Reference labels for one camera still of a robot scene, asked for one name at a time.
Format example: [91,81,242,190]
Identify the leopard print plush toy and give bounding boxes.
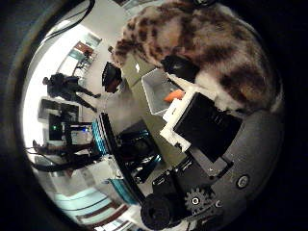
[111,0,283,114]

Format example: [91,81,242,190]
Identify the standing person in dark clothes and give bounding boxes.
[41,72,102,114]

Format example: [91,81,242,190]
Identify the orange plush carrot toy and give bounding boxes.
[163,89,187,104]

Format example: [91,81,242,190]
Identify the grey plastic container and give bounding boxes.
[141,67,188,117]

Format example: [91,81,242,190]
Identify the black chair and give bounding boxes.
[101,61,124,94]

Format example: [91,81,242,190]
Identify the black computer monitor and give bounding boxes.
[47,114,65,142]

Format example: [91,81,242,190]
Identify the black cable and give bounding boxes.
[41,0,97,42]

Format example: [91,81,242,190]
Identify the black metal equipment rack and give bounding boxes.
[90,112,163,207]

